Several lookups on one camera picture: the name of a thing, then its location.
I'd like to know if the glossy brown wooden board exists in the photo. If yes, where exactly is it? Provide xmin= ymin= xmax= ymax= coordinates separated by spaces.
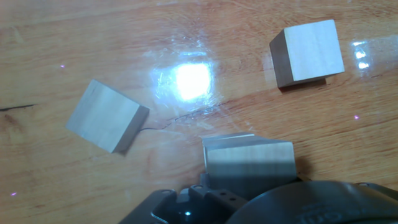
xmin=0 ymin=0 xmax=398 ymax=224

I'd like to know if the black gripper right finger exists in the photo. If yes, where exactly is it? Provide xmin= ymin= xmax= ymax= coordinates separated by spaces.
xmin=295 ymin=173 xmax=398 ymax=202

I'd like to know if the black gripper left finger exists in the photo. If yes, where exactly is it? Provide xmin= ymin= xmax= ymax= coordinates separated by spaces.
xmin=118 ymin=172 xmax=249 ymax=224

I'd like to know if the light wooden cube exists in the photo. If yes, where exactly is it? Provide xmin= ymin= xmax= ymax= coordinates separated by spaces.
xmin=202 ymin=138 xmax=297 ymax=200
xmin=269 ymin=19 xmax=345 ymax=88
xmin=201 ymin=132 xmax=265 ymax=150
xmin=65 ymin=78 xmax=150 ymax=154

